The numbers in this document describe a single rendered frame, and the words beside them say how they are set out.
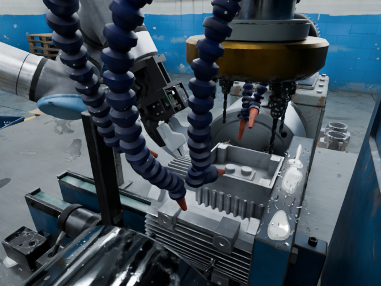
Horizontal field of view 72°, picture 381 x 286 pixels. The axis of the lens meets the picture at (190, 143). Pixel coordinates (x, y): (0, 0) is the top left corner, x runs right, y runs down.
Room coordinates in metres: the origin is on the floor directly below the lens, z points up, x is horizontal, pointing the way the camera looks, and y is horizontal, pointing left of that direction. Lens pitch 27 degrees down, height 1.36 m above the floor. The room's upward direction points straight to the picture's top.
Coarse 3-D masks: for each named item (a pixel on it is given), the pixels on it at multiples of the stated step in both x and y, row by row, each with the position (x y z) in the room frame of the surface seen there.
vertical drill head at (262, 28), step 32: (256, 0) 0.32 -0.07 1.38; (288, 0) 0.33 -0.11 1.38; (256, 32) 0.30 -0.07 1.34; (288, 32) 0.31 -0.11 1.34; (224, 64) 0.29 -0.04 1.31; (256, 64) 0.28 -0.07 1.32; (288, 64) 0.28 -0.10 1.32; (320, 64) 0.31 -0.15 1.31; (224, 96) 0.42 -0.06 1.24; (288, 96) 0.31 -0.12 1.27
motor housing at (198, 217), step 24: (168, 168) 0.41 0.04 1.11; (192, 192) 0.37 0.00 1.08; (192, 216) 0.33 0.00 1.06; (216, 216) 0.32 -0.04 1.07; (168, 240) 0.32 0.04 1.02; (192, 240) 0.31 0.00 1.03; (240, 240) 0.29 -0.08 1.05; (192, 264) 0.31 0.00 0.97; (216, 264) 0.29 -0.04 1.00; (240, 264) 0.27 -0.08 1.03
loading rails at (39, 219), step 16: (64, 176) 0.66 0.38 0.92; (80, 176) 0.65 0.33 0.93; (32, 192) 0.57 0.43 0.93; (64, 192) 0.64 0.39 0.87; (80, 192) 0.61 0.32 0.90; (128, 192) 0.57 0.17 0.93; (32, 208) 0.55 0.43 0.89; (48, 208) 0.52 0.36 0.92; (64, 208) 0.52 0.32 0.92; (96, 208) 0.58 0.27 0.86; (128, 208) 0.53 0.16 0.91; (144, 208) 0.52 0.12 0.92; (48, 224) 0.53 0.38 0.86; (128, 224) 0.53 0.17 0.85; (144, 224) 0.51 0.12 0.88; (64, 240) 0.50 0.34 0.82
